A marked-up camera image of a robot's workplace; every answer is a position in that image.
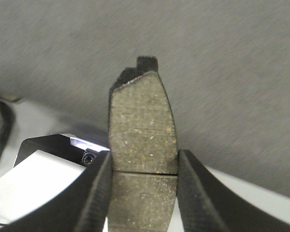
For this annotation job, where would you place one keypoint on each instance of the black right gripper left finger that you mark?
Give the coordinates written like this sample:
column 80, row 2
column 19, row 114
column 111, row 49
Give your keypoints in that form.
column 46, row 193

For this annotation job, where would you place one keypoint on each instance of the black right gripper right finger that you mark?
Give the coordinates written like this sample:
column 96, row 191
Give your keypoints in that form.
column 207, row 205

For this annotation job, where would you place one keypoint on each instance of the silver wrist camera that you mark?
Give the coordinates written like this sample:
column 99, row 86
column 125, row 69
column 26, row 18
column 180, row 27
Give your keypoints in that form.
column 65, row 146

